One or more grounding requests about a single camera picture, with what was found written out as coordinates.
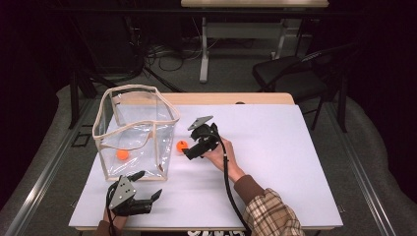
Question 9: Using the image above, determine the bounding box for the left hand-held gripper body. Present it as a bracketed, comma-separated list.
[105, 175, 155, 217]

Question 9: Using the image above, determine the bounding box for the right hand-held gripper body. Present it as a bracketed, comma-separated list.
[187, 114, 221, 153]

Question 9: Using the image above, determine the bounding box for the clear plastic bag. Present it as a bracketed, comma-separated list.
[91, 84, 182, 182]

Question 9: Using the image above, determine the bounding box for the person's right hand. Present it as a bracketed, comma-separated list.
[202, 137, 246, 184]

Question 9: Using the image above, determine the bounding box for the person's left hand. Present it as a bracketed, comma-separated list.
[102, 207, 130, 229]

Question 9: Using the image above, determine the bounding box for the white table mat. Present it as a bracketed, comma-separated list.
[68, 103, 344, 229]

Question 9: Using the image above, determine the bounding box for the black floor socket plate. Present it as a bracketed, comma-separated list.
[71, 132, 91, 148]

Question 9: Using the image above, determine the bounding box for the black metal stand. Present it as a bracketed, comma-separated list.
[67, 16, 185, 130]

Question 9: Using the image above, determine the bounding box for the black folding chair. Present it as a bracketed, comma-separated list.
[251, 42, 359, 132]

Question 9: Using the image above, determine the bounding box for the thin black left gripper cable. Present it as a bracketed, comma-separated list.
[105, 183, 118, 236]

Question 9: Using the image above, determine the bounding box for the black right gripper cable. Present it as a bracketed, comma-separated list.
[214, 131, 253, 236]

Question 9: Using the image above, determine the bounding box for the tangle of floor cables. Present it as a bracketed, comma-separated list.
[144, 37, 206, 74]

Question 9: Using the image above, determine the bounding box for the silver floor rail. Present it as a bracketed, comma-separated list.
[2, 97, 96, 236]
[327, 101, 398, 236]

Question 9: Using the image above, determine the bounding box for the desk with white metal frame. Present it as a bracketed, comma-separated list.
[180, 0, 329, 85]

